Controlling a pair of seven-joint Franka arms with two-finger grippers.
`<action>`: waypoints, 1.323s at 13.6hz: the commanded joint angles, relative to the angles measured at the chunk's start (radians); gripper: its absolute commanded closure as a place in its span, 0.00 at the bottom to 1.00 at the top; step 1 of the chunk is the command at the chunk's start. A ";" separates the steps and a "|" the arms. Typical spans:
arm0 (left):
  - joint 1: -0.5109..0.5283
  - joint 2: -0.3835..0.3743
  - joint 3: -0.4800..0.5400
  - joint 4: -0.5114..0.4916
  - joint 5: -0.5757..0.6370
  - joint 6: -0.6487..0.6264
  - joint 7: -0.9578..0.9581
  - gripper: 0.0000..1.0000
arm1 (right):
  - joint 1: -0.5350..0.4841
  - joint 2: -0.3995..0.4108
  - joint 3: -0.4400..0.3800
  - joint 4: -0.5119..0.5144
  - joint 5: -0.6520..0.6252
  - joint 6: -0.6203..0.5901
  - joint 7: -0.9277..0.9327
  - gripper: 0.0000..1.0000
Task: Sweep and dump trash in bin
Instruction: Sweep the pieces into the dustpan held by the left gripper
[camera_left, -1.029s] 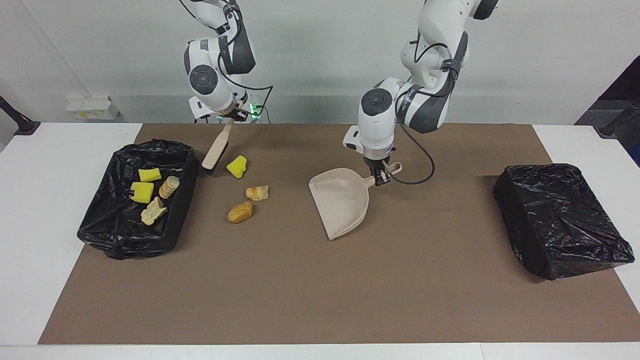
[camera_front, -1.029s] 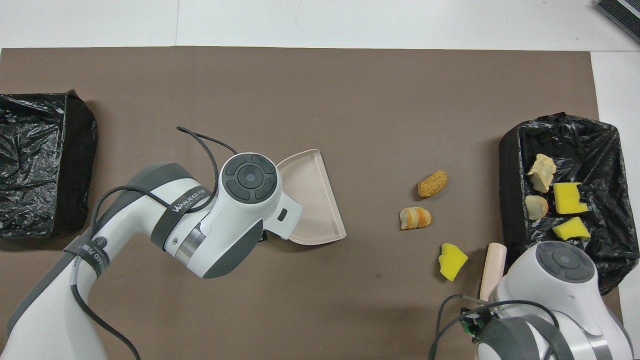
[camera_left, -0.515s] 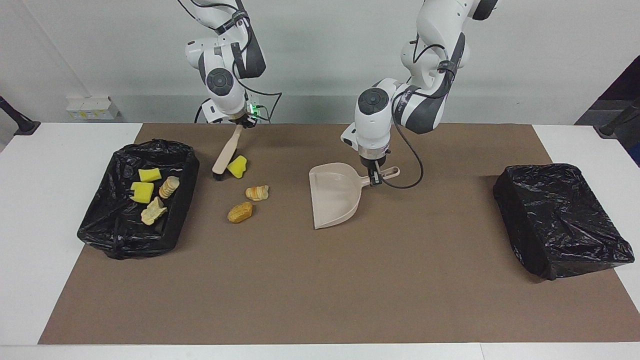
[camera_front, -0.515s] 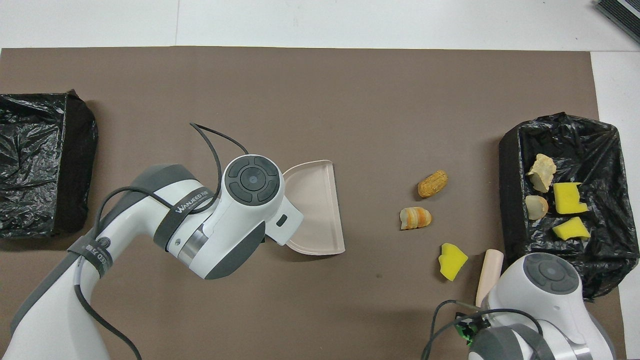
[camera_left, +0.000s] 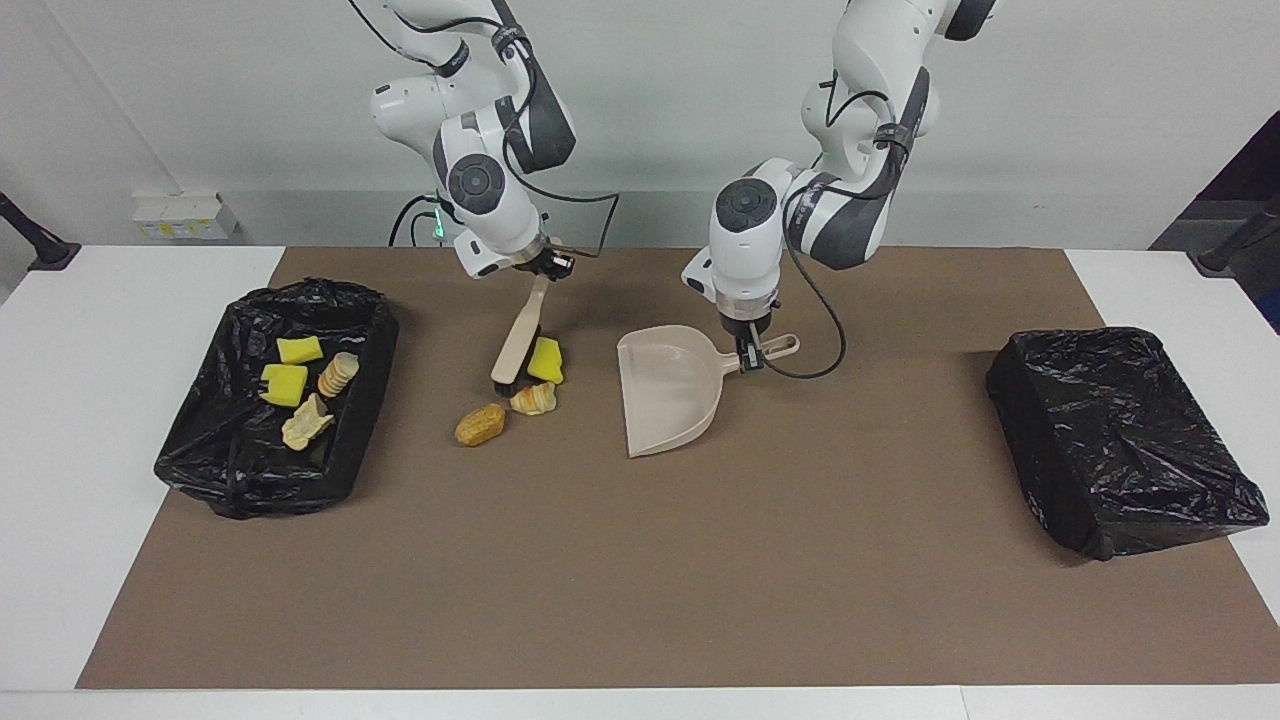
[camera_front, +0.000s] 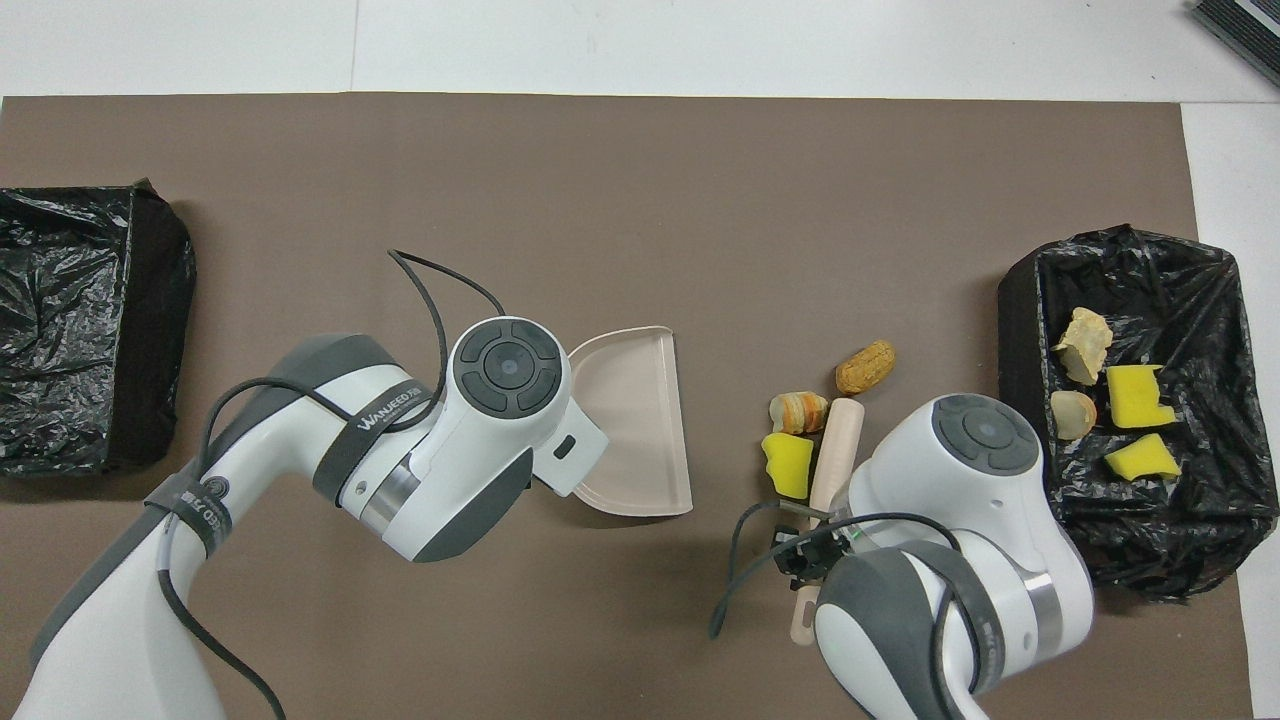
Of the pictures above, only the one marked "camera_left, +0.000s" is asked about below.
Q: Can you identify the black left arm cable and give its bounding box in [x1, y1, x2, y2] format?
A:
[765, 85, 936, 381]

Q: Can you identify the large yellow sponge piece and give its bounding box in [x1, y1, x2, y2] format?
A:
[260, 363, 309, 408]

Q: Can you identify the brown toy bread roll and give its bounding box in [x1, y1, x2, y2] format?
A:
[455, 403, 507, 447]

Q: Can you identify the dark background equipment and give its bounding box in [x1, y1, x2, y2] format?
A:
[1150, 110, 1280, 336]

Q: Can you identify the pale toy toast piece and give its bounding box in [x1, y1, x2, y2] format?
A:
[281, 393, 335, 452]

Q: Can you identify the black right base cable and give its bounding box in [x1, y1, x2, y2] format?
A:
[388, 195, 441, 248]

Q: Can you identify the white power strip box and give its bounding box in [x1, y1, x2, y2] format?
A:
[132, 192, 241, 241]

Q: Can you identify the beige plastic dustpan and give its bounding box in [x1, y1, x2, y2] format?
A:
[616, 325, 801, 459]

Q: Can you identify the black stand foot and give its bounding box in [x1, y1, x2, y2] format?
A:
[1188, 195, 1280, 276]
[0, 190, 81, 271]

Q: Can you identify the brown table mat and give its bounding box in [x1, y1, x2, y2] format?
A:
[75, 247, 1280, 691]

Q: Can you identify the bin lined with black bag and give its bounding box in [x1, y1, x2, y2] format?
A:
[155, 278, 401, 519]
[985, 326, 1271, 561]

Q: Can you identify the beige brush with black bristles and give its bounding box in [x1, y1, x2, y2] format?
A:
[490, 275, 553, 398]

